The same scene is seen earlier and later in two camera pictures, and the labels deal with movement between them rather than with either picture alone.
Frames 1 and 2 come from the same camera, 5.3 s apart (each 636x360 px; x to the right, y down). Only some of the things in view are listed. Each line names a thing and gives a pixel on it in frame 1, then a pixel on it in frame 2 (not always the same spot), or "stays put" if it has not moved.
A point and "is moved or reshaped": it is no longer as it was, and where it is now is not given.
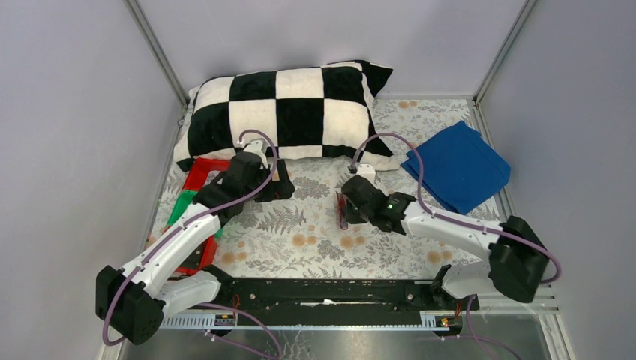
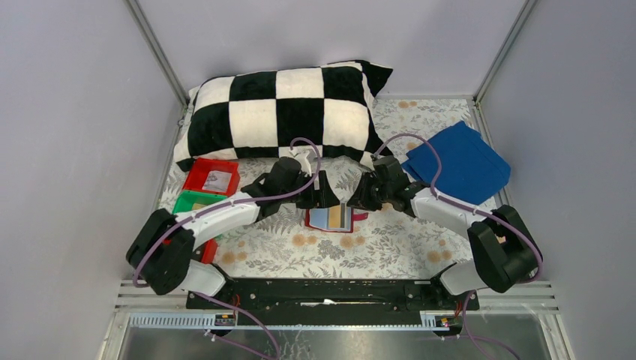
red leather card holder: [342, 205] is moved or reshaped
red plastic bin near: [202, 257] stays put
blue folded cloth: [460, 168] stays put
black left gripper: [274, 180] → [314, 196]
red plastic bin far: [199, 170] stays put
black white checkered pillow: [311, 112] stays put
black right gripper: [348, 206] → [370, 190]
